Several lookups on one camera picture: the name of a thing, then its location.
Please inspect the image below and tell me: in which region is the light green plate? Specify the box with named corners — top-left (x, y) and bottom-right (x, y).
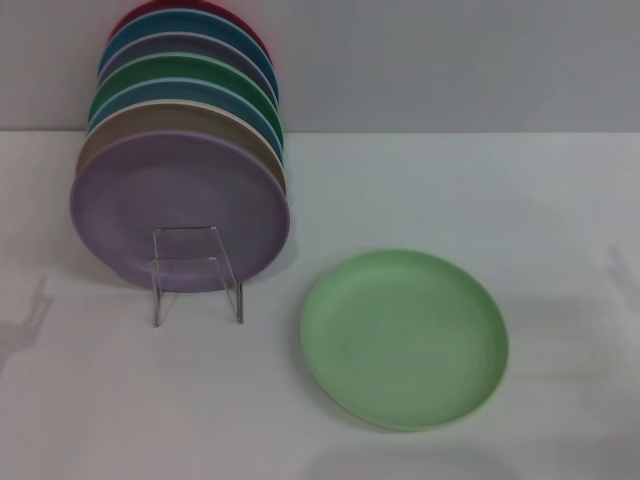
top-left (299, 248), bottom-right (511, 432)

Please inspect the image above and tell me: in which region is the clear acrylic plate rack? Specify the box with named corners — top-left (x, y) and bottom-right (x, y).
top-left (151, 226), bottom-right (245, 329)

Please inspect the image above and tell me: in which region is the lilac plate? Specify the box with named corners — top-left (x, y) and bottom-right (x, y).
top-left (69, 130), bottom-right (292, 295)

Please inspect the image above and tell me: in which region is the tan plate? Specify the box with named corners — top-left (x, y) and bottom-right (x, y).
top-left (75, 99), bottom-right (287, 197)

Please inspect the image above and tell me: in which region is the light blue plate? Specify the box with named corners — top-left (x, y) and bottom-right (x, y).
top-left (85, 77), bottom-right (285, 157)

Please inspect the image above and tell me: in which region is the dark green plate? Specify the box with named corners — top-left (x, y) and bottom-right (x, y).
top-left (91, 52), bottom-right (280, 131)

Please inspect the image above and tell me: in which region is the grey purple plate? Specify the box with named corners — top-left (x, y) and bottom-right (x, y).
top-left (96, 33), bottom-right (279, 102)

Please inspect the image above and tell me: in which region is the teal blue plate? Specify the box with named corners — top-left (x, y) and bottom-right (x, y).
top-left (97, 9), bottom-right (275, 86)

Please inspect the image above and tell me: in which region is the red plate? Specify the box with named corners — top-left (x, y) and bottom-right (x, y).
top-left (108, 0), bottom-right (271, 59)

